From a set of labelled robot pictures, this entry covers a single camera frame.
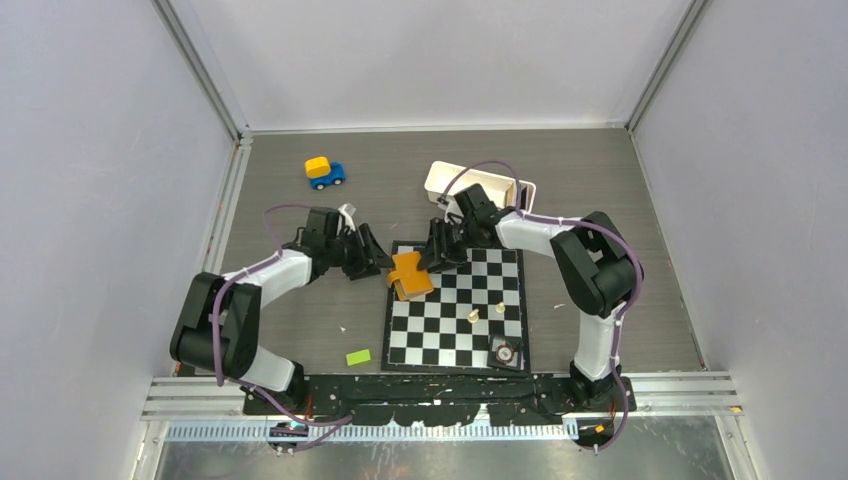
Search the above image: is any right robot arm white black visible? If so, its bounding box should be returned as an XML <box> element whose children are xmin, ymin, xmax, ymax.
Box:
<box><xmin>418</xmin><ymin>184</ymin><xmax>644</xmax><ymax>411</ymax></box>

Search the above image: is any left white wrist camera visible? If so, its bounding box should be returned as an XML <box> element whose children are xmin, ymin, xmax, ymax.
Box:
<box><xmin>337</xmin><ymin>203</ymin><xmax>357</xmax><ymax>233</ymax></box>

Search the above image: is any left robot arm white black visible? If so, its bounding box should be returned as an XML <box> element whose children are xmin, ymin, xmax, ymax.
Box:
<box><xmin>169</xmin><ymin>204</ymin><xmax>393</xmax><ymax>414</ymax></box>

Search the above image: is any small black framed round object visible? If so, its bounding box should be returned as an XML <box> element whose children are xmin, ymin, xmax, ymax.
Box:
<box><xmin>486</xmin><ymin>335</ymin><xmax>524</xmax><ymax>371</ymax></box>

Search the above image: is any green rectangular block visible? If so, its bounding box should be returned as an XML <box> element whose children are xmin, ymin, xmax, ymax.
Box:
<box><xmin>345</xmin><ymin>349</ymin><xmax>372</xmax><ymax>367</ymax></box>

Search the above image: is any white rectangular plastic tray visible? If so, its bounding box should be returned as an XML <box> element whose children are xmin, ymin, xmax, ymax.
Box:
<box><xmin>424</xmin><ymin>161</ymin><xmax>519</xmax><ymax>209</ymax></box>

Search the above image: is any black white chessboard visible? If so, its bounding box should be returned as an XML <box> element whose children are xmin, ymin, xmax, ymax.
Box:
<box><xmin>381</xmin><ymin>249</ymin><xmax>530</xmax><ymax>376</ymax></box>

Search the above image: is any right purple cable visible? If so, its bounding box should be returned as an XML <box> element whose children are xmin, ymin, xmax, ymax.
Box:
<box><xmin>438</xmin><ymin>160</ymin><xmax>646</xmax><ymax>452</ymax></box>

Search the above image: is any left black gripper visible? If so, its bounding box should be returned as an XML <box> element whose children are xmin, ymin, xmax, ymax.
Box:
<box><xmin>325</xmin><ymin>224</ymin><xmax>393</xmax><ymax>280</ymax></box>

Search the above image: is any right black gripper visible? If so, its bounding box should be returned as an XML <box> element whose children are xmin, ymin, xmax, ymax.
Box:
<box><xmin>417</xmin><ymin>218</ymin><xmax>479</xmax><ymax>275</ymax></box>

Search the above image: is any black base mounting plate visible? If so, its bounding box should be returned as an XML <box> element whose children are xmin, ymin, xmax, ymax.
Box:
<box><xmin>238</xmin><ymin>374</ymin><xmax>636</xmax><ymax>427</ymax></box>

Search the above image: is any blue yellow toy car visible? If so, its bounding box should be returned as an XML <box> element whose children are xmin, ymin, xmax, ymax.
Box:
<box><xmin>304</xmin><ymin>156</ymin><xmax>347</xmax><ymax>190</ymax></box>

